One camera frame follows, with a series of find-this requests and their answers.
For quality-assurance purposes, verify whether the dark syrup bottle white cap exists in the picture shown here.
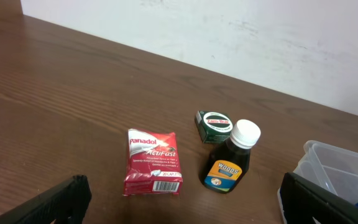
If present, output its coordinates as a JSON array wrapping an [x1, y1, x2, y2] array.
[[200, 119, 261, 194]]

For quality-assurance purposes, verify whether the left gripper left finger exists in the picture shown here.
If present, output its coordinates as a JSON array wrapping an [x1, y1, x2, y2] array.
[[0, 175, 92, 224]]

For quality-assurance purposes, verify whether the red Panadol ActiFast box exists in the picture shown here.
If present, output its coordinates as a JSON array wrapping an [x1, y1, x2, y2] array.
[[124, 129, 183, 196]]

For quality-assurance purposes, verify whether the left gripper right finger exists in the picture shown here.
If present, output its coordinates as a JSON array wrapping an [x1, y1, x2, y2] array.
[[279, 172, 358, 224]]

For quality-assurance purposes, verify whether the green Zam-Buk box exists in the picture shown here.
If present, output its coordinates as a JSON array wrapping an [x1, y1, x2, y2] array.
[[195, 110, 234, 144]]

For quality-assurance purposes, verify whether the clear plastic container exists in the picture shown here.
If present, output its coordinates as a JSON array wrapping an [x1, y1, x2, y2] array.
[[278, 141, 358, 223]]

